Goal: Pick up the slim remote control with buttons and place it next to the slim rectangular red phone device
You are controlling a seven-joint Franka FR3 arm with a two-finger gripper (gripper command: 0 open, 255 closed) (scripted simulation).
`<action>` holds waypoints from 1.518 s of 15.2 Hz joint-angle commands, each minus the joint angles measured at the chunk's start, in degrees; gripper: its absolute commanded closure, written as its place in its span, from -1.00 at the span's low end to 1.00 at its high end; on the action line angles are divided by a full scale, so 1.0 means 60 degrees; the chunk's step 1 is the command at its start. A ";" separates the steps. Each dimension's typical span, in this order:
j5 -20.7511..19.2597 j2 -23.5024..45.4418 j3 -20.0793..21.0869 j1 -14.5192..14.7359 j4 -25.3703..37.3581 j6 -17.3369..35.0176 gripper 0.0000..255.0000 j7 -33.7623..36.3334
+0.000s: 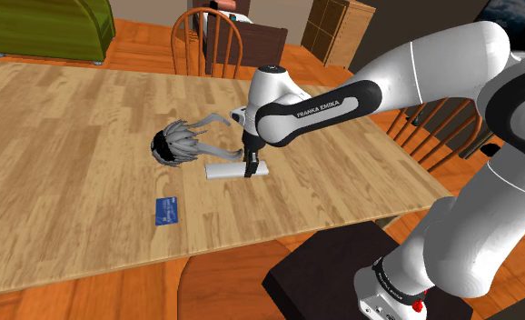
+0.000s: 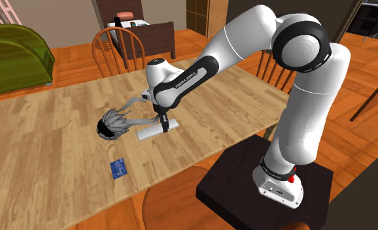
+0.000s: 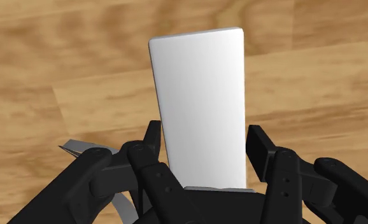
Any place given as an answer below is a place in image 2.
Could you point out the brown wooden table leg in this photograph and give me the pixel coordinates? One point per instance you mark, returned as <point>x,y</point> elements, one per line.
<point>372,97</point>

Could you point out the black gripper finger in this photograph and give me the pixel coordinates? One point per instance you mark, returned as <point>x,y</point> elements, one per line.
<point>165,126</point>

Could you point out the blue card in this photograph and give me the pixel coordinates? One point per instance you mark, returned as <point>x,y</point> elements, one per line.
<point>119,168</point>

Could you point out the dark shelf unit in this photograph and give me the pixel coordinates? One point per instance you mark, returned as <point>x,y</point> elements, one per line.
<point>370,19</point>

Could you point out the white bar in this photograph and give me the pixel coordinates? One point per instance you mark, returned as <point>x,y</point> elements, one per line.
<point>149,132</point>

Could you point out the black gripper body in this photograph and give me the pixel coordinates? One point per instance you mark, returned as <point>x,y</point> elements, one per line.
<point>160,113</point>

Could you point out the grey spiky figure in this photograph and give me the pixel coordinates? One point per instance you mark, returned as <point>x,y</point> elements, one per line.
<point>114,124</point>

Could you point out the pink lattice window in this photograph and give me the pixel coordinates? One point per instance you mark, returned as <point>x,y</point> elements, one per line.
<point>1,11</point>

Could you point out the dark brown bed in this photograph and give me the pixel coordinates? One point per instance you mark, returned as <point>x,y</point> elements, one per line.
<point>155,38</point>

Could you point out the dark robot stand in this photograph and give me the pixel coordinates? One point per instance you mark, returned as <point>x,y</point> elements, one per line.
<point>233,191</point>

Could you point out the wooden cabinet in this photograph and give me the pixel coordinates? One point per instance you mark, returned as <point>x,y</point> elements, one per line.
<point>205,16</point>

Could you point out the light wooden table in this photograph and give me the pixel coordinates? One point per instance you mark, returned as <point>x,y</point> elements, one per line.
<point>58,127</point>

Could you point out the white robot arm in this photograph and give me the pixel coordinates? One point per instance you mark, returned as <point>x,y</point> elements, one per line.
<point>307,105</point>

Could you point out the green sofa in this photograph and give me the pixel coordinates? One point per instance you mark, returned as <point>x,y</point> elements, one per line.
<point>13,60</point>

